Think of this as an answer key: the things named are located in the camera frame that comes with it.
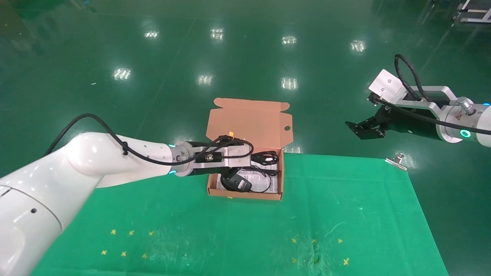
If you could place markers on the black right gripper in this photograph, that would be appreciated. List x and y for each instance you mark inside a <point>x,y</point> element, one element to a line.
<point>410,124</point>

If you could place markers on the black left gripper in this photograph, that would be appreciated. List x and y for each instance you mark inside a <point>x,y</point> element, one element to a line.
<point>207,172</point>

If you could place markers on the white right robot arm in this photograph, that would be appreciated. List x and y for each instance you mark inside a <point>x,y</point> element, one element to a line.
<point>477,124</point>

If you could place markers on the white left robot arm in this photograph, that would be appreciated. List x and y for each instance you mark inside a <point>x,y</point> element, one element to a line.
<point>96,157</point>

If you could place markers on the orange cardboard box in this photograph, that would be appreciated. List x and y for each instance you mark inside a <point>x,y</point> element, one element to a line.
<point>249,122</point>

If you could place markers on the metal binder clip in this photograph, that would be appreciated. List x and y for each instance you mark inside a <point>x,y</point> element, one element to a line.
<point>397,161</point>

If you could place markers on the white printed instruction sheet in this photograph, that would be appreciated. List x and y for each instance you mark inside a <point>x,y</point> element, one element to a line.
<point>257,180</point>

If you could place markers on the green table mat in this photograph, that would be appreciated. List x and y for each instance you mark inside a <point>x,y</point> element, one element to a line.
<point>238,230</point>

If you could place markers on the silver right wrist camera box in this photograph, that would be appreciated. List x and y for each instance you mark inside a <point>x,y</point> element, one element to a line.
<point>387,88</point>

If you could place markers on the white metal cart frame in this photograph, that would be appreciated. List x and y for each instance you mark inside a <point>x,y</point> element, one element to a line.
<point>473,17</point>

